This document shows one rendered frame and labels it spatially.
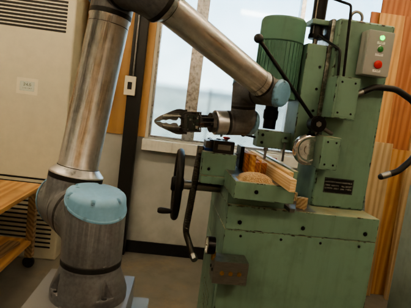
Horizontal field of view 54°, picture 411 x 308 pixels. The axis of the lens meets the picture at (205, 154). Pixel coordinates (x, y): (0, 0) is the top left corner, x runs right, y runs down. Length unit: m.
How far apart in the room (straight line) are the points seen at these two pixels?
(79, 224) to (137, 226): 2.07
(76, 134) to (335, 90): 0.90
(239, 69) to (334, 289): 0.90
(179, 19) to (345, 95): 0.71
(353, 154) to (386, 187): 1.31
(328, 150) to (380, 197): 1.47
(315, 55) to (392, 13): 1.64
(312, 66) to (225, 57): 0.52
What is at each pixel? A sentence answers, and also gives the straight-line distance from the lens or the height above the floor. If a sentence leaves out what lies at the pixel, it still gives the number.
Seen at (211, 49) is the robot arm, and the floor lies 1.29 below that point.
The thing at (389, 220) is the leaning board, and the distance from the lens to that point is 3.04.
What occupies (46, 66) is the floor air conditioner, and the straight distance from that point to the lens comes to 2.75.
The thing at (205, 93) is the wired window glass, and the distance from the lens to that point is 2.97.
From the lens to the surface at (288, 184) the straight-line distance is 1.31.
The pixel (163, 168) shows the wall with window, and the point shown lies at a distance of 2.93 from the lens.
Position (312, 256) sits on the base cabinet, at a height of 0.64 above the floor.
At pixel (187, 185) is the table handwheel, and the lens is 1.61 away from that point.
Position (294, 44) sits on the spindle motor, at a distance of 1.60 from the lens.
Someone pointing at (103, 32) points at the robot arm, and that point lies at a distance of 1.14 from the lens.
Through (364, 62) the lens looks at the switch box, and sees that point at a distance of 1.60.
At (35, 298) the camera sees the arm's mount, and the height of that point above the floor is 0.62.
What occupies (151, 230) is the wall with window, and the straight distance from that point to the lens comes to 3.05.
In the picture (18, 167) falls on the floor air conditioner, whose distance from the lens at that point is 2.84.
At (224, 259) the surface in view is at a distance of 1.44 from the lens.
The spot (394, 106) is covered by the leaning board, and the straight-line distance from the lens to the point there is 3.13.
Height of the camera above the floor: 1.13
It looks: 7 degrees down
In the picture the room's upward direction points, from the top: 7 degrees clockwise
